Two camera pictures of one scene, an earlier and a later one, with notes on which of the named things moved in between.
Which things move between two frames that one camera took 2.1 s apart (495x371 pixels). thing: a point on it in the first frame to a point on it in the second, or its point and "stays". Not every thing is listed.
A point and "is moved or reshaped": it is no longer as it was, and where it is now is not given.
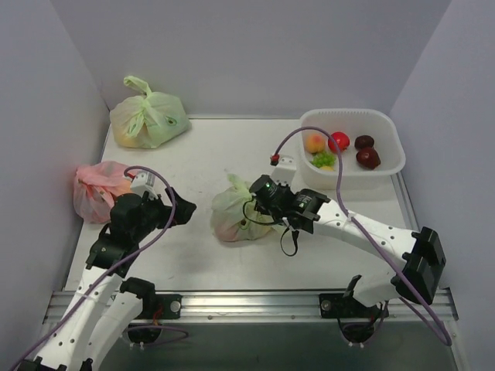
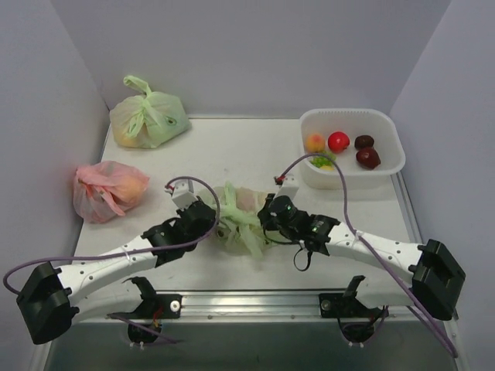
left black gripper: [170, 210] to [209, 212]
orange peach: [315, 143] stays
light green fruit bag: [233, 217] is moved or reshaped
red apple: [342, 141] stays
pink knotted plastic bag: [96, 186] stays
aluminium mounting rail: [254, 308] stays
